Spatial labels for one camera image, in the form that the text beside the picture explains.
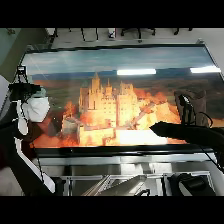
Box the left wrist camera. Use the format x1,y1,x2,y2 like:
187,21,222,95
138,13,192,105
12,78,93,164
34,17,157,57
16,65,30,84

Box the silver frame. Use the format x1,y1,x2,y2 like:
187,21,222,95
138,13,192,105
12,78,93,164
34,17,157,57
32,152,224,197

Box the black office chair base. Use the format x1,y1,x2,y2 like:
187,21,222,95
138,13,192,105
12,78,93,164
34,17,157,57
120,27,157,41

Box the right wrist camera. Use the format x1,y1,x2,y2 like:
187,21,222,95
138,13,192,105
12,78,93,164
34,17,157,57
178,94,197,126

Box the black cable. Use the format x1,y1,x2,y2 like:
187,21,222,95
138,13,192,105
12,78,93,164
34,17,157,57
199,142,224,174
195,111,215,129

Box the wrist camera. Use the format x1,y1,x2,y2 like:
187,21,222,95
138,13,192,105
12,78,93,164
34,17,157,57
16,65,30,84
178,94,197,126

